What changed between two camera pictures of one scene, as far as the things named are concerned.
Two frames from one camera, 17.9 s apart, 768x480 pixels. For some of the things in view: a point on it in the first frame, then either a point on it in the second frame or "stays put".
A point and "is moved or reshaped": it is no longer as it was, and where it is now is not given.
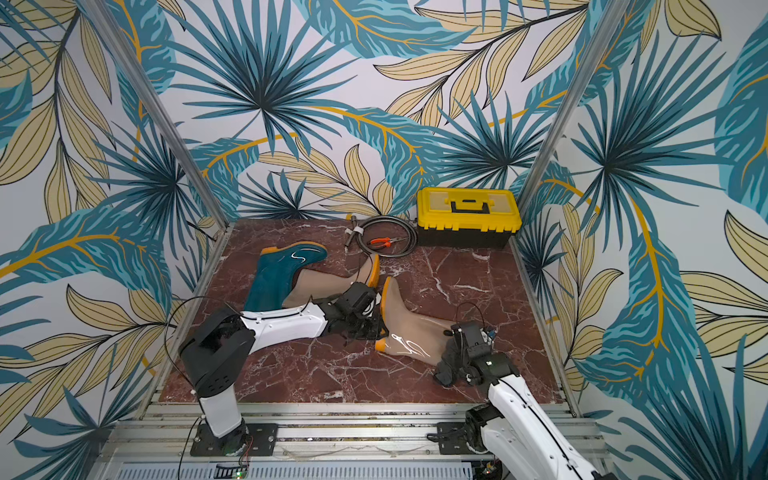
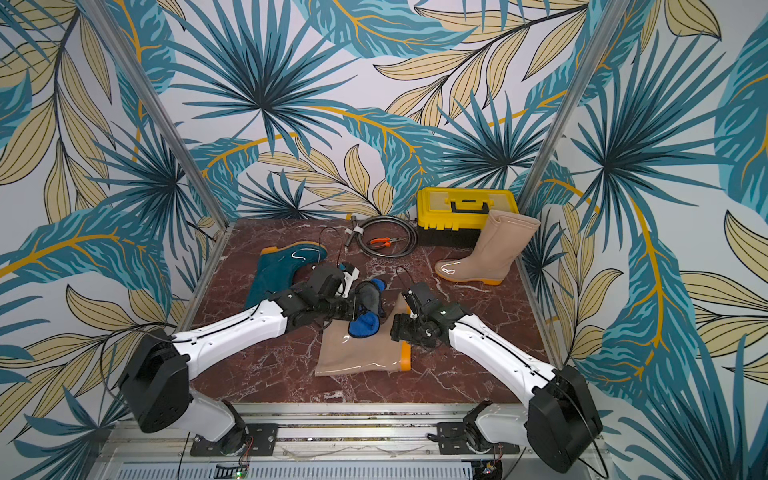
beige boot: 409,334 → 504,237
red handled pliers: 386,240 stays put
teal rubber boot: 275,273 stays put
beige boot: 304,284 is moved or reshaped
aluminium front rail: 317,441 stays put
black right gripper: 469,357 → 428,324
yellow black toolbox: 466,218 stays put
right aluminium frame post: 609,20 stays put
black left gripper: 377,331 → 350,314
